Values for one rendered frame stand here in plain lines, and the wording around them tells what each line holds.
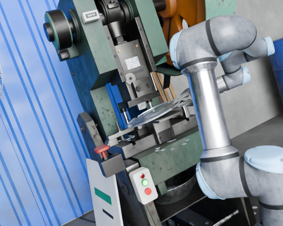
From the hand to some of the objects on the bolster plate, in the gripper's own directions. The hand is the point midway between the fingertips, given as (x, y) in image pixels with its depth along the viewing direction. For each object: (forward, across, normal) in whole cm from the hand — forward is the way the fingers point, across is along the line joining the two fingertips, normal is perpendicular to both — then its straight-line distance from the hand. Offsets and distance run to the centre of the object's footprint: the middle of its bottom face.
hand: (176, 103), depth 138 cm
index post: (0, +10, +11) cm, 15 cm away
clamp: (+34, +7, 0) cm, 35 cm away
